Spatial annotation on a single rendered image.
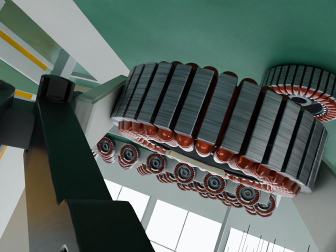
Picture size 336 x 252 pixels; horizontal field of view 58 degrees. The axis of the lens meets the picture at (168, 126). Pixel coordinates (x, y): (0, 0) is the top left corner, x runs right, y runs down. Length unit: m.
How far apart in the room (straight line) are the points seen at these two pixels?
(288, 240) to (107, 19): 6.32
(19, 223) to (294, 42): 3.77
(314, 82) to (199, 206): 6.41
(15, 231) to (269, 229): 4.58
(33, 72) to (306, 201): 1.03
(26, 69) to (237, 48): 0.81
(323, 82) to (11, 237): 3.83
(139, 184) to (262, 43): 6.90
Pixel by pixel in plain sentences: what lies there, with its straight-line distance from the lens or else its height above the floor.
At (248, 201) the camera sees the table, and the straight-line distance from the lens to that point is 1.43.
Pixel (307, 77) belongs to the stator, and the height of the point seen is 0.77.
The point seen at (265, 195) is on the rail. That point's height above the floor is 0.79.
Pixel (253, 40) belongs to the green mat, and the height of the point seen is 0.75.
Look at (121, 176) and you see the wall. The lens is 7.45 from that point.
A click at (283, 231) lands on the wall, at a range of 6.61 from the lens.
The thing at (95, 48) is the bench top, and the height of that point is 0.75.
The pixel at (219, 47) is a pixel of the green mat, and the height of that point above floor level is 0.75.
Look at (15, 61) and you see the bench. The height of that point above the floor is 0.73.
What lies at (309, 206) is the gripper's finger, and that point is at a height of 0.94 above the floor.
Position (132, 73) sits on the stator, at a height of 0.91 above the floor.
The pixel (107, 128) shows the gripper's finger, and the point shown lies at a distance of 0.17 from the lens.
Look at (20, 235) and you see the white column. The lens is 3.94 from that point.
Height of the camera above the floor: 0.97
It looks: 13 degrees down
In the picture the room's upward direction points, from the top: 159 degrees counter-clockwise
